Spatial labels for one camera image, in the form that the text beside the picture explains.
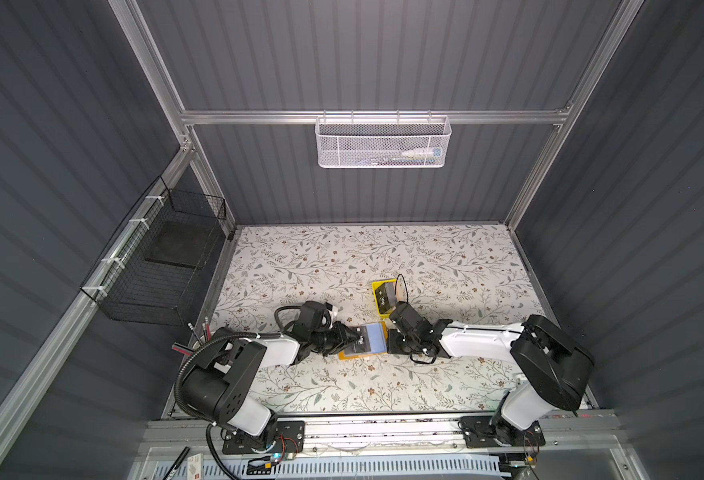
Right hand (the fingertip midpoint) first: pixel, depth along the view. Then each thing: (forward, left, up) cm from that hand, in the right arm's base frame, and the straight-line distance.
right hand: (388, 346), depth 89 cm
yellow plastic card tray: (+19, +4, +3) cm, 20 cm away
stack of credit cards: (+15, 0, +4) cm, 15 cm away
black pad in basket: (+16, +55, +31) cm, 65 cm away
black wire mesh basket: (+8, +59, +30) cm, 67 cm away
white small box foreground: (-30, +47, +3) cm, 56 cm away
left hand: (+1, +9, +3) cm, 9 cm away
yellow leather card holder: (+1, +4, +1) cm, 4 cm away
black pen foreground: (-30, +52, +2) cm, 60 cm away
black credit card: (0, +8, +1) cm, 8 cm away
